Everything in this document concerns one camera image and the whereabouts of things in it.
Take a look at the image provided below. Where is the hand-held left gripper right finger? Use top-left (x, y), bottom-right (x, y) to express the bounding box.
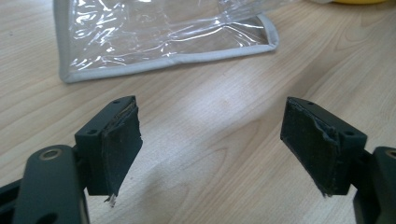
top-left (279, 96), bottom-right (368, 198)

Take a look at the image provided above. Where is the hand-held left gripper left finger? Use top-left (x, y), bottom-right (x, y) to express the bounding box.
top-left (74, 95), bottom-right (144, 208)

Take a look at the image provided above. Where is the clear plastic bag grey trim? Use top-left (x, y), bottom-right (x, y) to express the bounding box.
top-left (52, 0), bottom-right (290, 84)

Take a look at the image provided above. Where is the yellow bowl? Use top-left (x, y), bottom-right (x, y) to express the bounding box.
top-left (330, 0), bottom-right (389, 6)

